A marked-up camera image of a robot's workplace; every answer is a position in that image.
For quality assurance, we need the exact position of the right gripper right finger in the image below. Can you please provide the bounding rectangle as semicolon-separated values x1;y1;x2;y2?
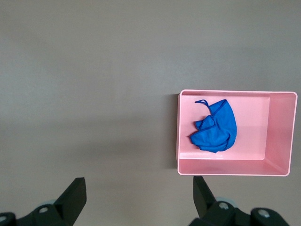
191;176;291;226

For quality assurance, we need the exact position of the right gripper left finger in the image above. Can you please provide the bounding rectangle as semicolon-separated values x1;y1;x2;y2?
0;177;87;226

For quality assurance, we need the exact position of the blue cloth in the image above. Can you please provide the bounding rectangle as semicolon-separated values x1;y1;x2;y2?
189;98;238;153

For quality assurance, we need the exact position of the pink plastic bin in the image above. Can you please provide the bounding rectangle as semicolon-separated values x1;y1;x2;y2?
175;89;298;177

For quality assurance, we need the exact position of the brown table cover sheet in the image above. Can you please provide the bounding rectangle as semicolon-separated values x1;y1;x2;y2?
0;0;301;226

